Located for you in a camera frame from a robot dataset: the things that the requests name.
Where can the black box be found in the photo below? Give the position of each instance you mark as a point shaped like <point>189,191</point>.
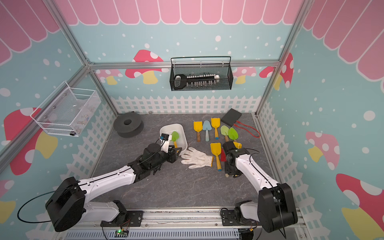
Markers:
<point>231,117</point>

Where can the grey filament spool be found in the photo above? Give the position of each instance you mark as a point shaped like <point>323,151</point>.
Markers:
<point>128,125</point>

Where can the large yellow shovel yellow handle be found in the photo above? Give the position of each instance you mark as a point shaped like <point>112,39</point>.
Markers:
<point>216,150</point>

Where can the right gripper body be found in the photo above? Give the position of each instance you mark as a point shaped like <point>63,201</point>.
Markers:
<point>231,170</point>

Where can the green trowel yellow handle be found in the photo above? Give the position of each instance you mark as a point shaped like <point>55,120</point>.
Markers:
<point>175,137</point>

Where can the black socket holder tool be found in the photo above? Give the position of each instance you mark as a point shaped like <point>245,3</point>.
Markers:
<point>182,81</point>

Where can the green trowel wooden handle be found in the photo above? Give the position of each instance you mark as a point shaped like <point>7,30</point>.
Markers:
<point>233,134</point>

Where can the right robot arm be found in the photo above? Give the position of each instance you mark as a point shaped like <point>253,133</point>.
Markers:
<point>275,208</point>

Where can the white plastic storage box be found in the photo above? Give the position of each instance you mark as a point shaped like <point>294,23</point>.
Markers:
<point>182,141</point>

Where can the black wire mesh basket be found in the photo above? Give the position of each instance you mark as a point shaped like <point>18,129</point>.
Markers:
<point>217,65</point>

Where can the light blue trowel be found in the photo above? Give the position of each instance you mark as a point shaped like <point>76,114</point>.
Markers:
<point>207,127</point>

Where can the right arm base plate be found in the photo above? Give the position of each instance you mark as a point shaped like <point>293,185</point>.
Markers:
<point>235,218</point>

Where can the white wire mesh basket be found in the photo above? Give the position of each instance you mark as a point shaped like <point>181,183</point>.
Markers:
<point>66,111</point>

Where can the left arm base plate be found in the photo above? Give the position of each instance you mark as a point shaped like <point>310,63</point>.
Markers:
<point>125,219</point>

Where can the red shovel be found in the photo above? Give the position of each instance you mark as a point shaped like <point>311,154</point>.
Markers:
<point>223,156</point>

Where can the white work glove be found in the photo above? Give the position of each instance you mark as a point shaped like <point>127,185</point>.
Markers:
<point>196,159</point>

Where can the light green trowel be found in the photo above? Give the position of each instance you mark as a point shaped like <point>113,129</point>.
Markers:
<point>225,132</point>

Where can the yellow shovel wooden handle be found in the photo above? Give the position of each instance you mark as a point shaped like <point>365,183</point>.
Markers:
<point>198,127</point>

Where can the green circuit board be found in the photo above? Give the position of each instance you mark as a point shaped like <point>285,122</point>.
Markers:
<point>121,233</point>

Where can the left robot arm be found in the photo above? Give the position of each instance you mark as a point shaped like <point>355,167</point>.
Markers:
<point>72,203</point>

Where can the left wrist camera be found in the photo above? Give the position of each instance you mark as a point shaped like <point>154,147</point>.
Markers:
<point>165,140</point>

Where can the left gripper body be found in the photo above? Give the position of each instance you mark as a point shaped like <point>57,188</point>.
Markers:
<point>170,157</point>

